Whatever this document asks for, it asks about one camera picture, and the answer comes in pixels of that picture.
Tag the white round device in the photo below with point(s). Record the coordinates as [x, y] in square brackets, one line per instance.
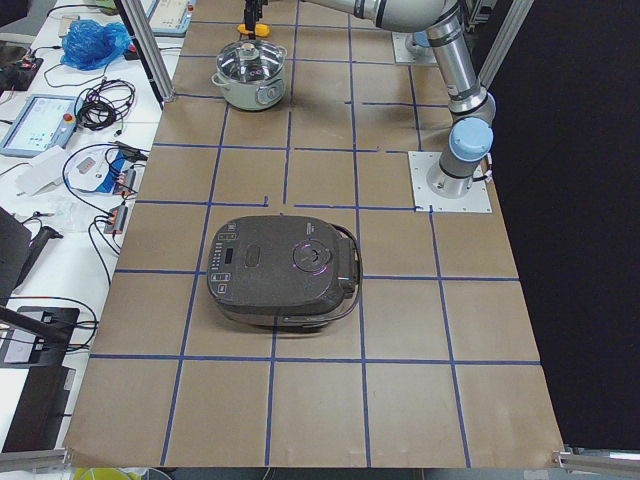
[89, 171]

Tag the black box on desk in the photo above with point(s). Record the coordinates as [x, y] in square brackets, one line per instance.
[18, 76]

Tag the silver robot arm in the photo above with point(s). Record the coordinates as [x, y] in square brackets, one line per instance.
[410, 18]
[471, 106]

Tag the far teach pendant tablet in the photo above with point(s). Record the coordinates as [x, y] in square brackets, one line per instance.
[170, 18]

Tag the teach pendant tablet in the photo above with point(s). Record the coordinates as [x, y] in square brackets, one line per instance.
[170, 18]
[45, 121]

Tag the pale green steel pot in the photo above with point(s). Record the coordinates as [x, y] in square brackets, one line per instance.
[252, 96]

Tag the brown paper table cover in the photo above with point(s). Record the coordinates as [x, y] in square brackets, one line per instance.
[435, 366]

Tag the yellow toy corn cob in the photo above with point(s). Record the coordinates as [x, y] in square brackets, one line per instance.
[260, 30]

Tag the blue plastic bag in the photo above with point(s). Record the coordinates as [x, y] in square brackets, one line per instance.
[89, 45]

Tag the dark grey rice cooker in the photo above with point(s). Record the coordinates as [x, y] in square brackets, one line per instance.
[284, 271]

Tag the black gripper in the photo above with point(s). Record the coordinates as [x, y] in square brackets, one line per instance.
[251, 11]

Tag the aluminium rail bottom left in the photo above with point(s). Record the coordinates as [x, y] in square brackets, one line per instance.
[33, 460]

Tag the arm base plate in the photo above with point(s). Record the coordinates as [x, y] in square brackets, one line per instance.
[413, 49]
[434, 191]

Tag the aluminium rail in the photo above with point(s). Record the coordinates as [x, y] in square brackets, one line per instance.
[604, 462]
[33, 460]

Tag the glass pot lid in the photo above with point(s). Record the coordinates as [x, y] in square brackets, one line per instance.
[251, 61]

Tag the aluminium frame post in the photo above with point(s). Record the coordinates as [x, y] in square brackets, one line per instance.
[135, 20]

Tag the folded white paper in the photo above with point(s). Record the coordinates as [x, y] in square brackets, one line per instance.
[46, 169]

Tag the near teach pendant tablet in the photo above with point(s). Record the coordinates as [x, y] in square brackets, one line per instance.
[45, 121]

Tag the small grey adapter box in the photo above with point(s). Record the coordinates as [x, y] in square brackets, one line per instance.
[125, 183]

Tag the black monitor corner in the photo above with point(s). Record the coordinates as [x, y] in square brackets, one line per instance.
[14, 250]

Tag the black stand base plate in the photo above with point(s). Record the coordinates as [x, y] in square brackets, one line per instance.
[38, 336]

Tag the aluminium rail bottom right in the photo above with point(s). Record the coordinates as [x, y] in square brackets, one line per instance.
[604, 462]

